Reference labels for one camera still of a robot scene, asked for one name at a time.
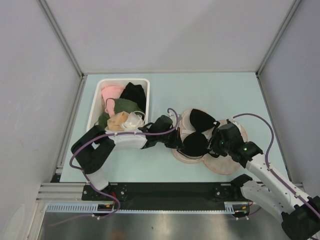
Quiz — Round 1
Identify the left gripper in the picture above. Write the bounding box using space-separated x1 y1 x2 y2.
157 126 184 150

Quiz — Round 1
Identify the black bra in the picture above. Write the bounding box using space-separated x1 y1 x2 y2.
175 108 221 162

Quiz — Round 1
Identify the floral mesh laundry bag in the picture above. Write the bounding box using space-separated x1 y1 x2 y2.
172 107 250 175

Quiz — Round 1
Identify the white plastic bin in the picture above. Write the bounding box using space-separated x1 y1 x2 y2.
86 78 150 131

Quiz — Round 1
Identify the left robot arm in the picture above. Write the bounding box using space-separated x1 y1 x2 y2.
71 115 184 200

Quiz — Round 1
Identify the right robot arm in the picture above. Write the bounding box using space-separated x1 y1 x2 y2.
210 122 320 240

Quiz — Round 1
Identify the white bra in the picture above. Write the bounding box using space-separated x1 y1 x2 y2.
120 111 145 132

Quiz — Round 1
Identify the beige bra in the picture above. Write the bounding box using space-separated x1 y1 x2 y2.
105 111 130 132

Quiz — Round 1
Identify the green bra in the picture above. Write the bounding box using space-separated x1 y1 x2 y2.
95 98 145 128

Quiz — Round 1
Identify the black garment in bin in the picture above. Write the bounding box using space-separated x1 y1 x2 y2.
120 82 147 112

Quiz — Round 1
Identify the pink garment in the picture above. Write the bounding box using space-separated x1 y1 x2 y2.
101 85 125 117

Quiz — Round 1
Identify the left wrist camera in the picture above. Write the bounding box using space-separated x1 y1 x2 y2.
167 108 180 126

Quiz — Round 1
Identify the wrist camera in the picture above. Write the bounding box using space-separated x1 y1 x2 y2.
167 108 180 126
226 117 241 129

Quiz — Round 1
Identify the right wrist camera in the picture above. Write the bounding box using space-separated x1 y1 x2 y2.
226 117 241 129

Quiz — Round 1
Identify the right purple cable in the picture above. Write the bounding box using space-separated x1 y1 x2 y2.
231 113 320 221

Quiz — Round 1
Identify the purple cable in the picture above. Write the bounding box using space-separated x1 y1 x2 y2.
231 113 320 221
68 107 180 221

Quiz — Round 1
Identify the white cable duct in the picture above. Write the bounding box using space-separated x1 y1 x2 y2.
46 201 250 215

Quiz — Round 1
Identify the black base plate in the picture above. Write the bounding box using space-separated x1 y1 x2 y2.
82 181 251 213

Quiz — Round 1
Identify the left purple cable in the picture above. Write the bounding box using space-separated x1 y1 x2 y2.
68 107 180 221

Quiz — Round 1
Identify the aluminium frame rail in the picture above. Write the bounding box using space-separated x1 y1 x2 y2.
36 182 85 203

